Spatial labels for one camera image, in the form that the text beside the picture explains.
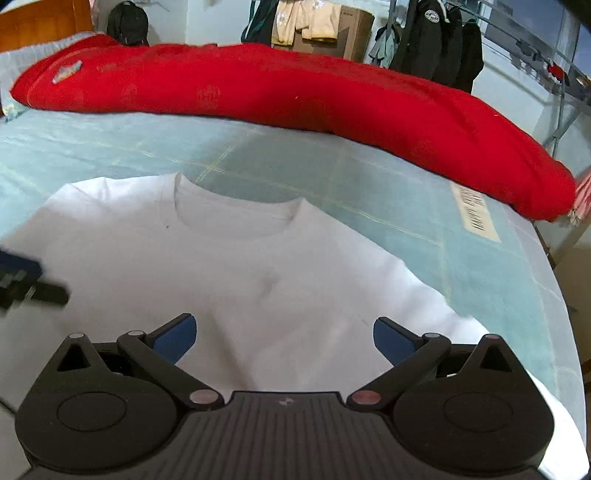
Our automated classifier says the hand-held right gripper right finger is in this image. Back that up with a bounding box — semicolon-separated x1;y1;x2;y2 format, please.
347;316;515;409

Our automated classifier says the plain black jacket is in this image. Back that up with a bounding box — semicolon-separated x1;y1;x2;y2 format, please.
455;7;485;93

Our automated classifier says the grey checked pillow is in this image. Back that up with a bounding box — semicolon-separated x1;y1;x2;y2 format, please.
0;32;93;121

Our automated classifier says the light blue checked blanket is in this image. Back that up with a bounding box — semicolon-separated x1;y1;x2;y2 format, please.
0;108;587;416

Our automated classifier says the wooden headboard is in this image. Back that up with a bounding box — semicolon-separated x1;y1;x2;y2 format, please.
0;0;93;51

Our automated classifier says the black jacket with white badge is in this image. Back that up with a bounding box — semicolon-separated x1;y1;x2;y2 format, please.
394;0;462;86

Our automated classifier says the white printed t-shirt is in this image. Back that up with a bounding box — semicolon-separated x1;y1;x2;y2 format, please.
0;173;591;480

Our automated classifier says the pink patterned curtain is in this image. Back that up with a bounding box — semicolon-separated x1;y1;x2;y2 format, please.
573;168;591;227

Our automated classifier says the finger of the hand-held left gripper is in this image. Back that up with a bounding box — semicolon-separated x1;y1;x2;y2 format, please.
0;281;70;312
0;251;43;280

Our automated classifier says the black backpack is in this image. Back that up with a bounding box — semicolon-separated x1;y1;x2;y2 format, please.
107;0;149;47

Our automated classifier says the teal garment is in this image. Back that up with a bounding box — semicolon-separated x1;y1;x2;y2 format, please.
369;23;402;68

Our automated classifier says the dark green chair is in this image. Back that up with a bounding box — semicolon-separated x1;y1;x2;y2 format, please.
241;0;280;44

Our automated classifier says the red rolled quilt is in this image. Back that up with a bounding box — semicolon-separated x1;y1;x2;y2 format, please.
9;34;578;222

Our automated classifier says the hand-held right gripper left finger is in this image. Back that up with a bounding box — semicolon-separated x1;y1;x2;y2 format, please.
54;313;225;409

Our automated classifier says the metal clothes rack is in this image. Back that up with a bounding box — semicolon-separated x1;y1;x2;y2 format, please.
388;0;591;268

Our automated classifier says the cardboard box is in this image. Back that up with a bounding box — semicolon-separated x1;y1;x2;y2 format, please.
272;4;376;61

